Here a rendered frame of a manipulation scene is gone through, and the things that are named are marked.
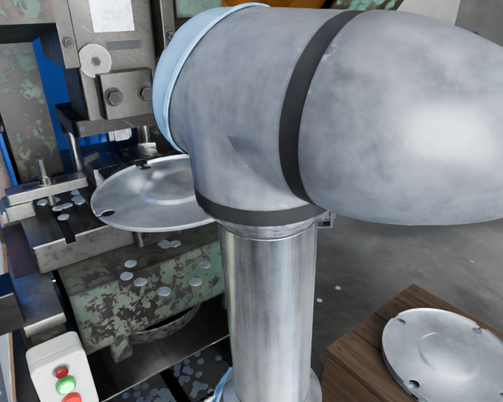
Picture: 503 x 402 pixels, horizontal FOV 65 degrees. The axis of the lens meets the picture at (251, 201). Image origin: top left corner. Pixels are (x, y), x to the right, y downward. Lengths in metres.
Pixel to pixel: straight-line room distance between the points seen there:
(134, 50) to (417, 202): 0.67
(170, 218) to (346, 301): 1.16
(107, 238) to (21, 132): 0.36
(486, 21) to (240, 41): 3.73
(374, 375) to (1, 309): 0.74
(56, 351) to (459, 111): 0.62
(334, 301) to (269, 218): 1.40
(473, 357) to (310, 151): 0.91
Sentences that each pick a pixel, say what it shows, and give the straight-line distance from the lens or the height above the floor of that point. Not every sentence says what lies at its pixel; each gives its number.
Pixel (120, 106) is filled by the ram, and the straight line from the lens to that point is 0.77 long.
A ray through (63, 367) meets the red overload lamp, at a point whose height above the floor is 0.62.
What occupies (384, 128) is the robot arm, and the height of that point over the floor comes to 1.05.
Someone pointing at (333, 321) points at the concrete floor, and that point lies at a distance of 1.58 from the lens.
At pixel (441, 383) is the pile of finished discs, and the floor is 0.37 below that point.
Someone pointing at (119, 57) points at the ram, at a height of 1.00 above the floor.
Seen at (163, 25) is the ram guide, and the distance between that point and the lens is 0.78.
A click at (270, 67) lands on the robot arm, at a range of 0.22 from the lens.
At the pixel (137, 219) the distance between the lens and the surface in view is 0.63.
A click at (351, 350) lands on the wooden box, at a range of 1.02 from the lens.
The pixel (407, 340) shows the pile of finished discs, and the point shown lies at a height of 0.37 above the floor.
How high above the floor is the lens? 1.10
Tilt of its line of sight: 28 degrees down
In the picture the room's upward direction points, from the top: straight up
